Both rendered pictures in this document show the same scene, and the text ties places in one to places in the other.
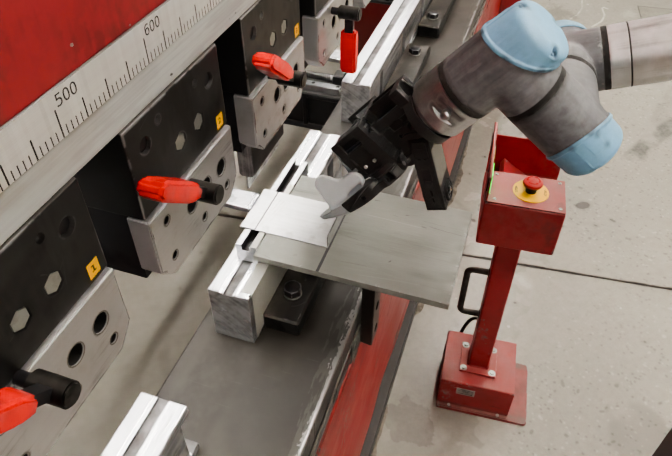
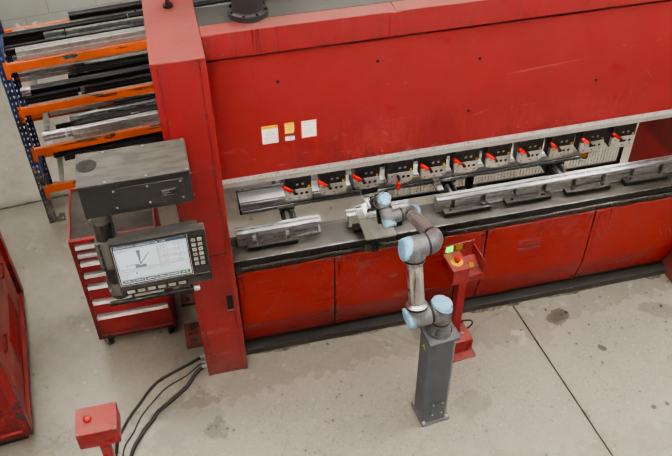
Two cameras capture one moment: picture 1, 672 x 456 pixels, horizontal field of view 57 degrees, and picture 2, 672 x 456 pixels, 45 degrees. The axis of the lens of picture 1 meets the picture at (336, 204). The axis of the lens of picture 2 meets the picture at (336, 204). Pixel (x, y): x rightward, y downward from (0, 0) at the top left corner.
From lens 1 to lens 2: 4.14 m
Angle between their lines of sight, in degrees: 43
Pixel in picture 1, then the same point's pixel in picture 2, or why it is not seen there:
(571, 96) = (384, 211)
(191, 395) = (329, 225)
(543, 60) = (379, 202)
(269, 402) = (336, 236)
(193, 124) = (335, 178)
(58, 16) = (315, 160)
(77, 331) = (303, 190)
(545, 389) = (470, 365)
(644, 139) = not seen: outside the picture
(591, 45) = (407, 210)
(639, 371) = (508, 393)
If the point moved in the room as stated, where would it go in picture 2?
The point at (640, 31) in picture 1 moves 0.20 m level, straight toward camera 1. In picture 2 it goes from (411, 213) to (374, 215)
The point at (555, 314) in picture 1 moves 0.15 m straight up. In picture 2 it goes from (514, 357) to (517, 342)
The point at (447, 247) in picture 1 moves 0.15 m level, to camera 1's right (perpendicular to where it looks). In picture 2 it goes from (381, 234) to (396, 250)
